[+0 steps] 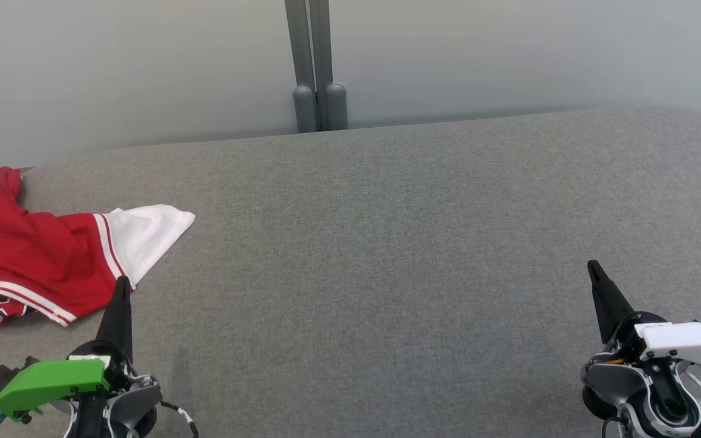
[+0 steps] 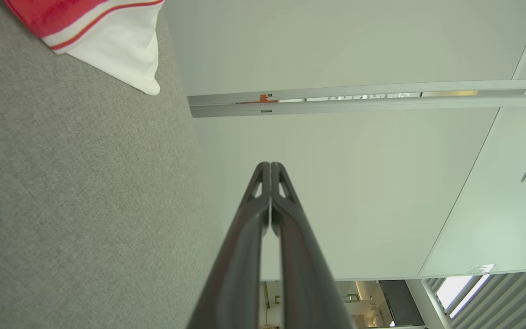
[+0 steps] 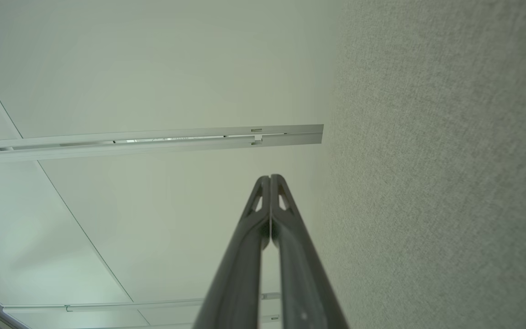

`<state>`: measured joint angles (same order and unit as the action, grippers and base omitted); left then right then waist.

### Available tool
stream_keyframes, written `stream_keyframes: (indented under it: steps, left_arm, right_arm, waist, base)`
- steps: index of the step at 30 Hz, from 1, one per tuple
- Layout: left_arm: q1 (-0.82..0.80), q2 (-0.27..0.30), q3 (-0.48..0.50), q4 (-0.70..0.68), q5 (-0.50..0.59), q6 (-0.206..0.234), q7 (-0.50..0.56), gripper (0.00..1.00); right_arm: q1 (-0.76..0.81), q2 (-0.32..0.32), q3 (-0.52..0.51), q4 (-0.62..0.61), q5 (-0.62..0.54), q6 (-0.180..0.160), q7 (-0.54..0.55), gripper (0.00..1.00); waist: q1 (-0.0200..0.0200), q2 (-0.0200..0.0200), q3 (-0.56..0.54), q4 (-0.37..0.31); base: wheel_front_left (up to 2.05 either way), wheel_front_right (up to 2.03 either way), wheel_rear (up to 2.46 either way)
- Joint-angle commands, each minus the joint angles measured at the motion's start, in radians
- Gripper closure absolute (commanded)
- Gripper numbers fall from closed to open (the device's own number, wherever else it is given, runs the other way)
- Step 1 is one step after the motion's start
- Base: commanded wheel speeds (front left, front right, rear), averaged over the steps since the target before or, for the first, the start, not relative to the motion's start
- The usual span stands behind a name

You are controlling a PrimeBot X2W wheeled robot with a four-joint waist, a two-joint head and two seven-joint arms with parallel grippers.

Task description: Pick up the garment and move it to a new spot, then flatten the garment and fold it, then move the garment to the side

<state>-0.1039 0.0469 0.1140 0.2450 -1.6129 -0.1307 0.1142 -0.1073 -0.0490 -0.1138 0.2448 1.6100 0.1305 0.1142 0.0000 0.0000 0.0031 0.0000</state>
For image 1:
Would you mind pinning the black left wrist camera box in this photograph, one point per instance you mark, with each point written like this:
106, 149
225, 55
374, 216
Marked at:
6, 377

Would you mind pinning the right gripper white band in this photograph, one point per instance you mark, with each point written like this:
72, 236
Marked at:
685, 342

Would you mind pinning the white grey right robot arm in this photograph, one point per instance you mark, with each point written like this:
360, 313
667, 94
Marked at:
648, 395

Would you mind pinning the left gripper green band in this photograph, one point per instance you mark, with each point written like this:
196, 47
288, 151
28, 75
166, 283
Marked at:
52, 380

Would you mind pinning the red and white basketball jersey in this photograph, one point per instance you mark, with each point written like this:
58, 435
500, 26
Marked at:
28, 261

